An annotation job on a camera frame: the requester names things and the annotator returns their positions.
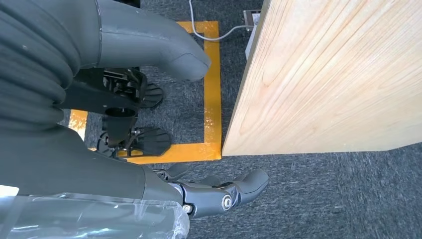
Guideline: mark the yellow floor tape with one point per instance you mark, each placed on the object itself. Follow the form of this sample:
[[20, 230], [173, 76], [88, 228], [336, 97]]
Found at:
[[212, 99]]

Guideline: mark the black right robot foot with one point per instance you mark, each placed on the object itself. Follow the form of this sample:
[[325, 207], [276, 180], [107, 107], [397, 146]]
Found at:
[[153, 142]]

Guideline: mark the black robot foot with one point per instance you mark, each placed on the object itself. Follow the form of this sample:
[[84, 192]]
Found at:
[[153, 142], [153, 95]]

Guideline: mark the black left robot foot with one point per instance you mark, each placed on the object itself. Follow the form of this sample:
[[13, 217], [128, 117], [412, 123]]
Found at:
[[153, 95]]

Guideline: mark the wooden desk leg panel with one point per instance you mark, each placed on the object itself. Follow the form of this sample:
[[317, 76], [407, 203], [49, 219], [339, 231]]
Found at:
[[323, 82]]

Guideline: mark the clear plastic film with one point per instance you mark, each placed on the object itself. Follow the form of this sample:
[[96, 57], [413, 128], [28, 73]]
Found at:
[[99, 221]]

